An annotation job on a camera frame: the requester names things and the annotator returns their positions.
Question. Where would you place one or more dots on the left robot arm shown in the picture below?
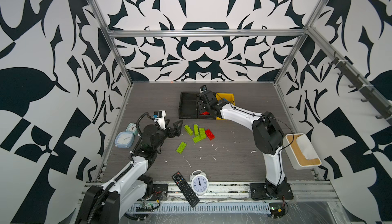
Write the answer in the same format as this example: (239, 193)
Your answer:
(107, 204)

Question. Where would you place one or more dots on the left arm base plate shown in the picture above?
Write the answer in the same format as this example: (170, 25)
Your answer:
(156, 191)

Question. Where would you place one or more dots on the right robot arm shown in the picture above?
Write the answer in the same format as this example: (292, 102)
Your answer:
(267, 133)

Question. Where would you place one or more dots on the small green square clock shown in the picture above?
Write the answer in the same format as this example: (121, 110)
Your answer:
(132, 128)

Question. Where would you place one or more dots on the black remote control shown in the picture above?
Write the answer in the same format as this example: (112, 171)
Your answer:
(185, 189)

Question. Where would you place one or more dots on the white twin-bell alarm clock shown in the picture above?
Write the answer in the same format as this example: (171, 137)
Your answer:
(199, 182)

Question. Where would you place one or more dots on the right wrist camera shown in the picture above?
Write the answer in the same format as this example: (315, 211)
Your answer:
(203, 88)

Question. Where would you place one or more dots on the white wooden-top tray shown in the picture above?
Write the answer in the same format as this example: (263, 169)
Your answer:
(301, 152)

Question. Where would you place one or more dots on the yellow bin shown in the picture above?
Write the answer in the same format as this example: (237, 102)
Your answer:
(228, 97)

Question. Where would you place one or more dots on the lone green lego brick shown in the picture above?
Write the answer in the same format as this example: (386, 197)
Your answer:
(181, 147)

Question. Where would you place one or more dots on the red lego brick cluster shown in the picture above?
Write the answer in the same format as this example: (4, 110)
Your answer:
(209, 134)

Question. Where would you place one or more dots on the black middle bin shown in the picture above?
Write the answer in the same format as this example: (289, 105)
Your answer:
(211, 115)

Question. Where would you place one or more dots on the blue square clock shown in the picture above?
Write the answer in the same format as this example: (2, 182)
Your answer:
(124, 140)

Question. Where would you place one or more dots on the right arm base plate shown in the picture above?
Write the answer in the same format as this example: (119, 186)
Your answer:
(262, 191)

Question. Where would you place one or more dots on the black left bin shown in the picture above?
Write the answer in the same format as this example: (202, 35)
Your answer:
(188, 105)

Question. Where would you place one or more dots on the green lego brick flat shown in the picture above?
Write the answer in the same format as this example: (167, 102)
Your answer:
(197, 139)

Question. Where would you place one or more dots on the black bin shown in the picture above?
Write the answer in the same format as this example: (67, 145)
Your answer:
(188, 105)
(211, 115)

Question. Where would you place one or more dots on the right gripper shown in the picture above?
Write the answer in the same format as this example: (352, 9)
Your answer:
(200, 106)

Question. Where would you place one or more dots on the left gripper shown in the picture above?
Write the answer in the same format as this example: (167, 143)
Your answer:
(170, 134)

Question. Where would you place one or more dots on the white cable duct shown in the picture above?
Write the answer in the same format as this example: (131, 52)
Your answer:
(208, 208)

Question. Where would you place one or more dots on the wall hook rail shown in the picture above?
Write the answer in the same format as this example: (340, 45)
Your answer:
(359, 83)

